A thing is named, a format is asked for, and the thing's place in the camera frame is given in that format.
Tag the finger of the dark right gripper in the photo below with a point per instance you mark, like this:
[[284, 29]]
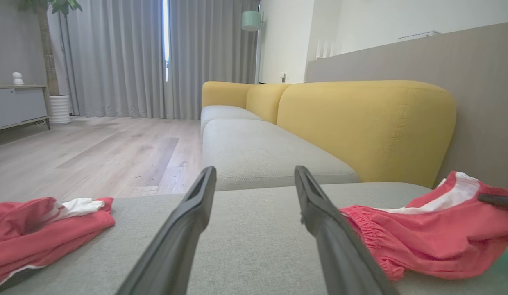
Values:
[[502, 201]]

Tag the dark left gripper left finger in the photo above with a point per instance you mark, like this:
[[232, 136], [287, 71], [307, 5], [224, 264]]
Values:
[[176, 241]]

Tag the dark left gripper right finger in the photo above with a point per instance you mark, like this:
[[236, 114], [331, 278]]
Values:
[[340, 254]]

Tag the red and white basketball jersey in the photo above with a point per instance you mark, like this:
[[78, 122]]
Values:
[[32, 237]]

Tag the medium grey sofa seat cushion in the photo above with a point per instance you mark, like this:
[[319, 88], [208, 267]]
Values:
[[258, 151]]

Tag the large yellow sofa backrest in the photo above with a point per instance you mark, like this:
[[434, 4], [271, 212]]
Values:
[[368, 127]]

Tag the small grey sofa seat cushion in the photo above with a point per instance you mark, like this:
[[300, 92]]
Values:
[[225, 112]]

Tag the yellow sofa corner backrest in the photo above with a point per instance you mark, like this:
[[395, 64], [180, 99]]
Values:
[[225, 93]]

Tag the small yellow sofa backrest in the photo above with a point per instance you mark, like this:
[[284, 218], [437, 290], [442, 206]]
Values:
[[264, 102]]

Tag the flat white vent device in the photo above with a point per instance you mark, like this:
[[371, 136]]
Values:
[[420, 35]]

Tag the grey curtain panel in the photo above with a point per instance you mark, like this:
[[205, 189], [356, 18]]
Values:
[[213, 41], [114, 57]]

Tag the white slatted railing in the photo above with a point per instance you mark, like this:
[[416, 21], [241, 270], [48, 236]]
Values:
[[327, 49]]

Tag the grey sideboard cabinet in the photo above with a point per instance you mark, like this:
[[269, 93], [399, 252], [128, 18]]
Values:
[[16, 106]]

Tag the small white round device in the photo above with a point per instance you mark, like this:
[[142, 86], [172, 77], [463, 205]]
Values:
[[17, 78]]

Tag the indoor tree plant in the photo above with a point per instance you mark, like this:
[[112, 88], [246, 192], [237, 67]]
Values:
[[47, 49]]

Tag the mint green floor lamp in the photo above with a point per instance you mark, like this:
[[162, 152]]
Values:
[[250, 20]]

